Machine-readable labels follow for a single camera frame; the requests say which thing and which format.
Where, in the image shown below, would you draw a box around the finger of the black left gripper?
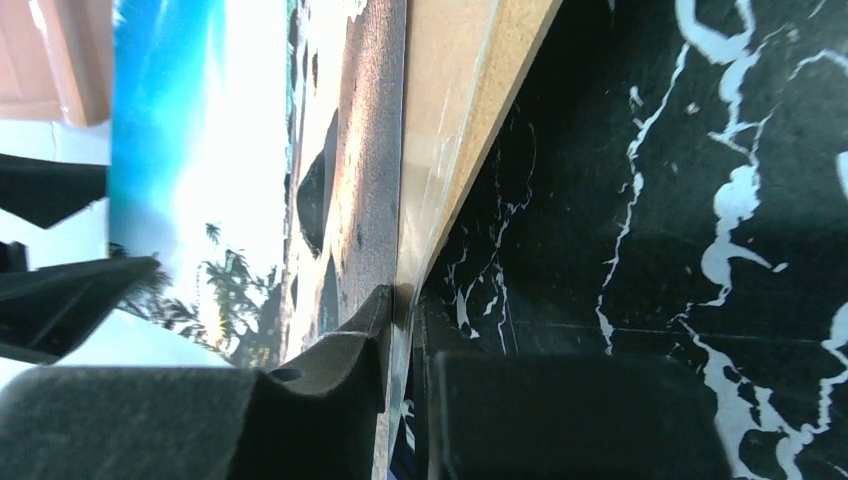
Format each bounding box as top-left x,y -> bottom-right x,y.
1,257 -> 160,365
1,154 -> 108,229

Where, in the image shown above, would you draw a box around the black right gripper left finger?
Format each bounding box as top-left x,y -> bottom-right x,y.
1,285 -> 393,479

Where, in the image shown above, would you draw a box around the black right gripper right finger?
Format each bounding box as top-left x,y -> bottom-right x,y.
428,352 -> 732,479

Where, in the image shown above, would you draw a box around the brown fibreboard backing board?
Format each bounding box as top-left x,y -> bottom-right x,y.
397,0 -> 561,289

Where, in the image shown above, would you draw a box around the beach landscape photo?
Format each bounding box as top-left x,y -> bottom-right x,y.
109,1 -> 407,369

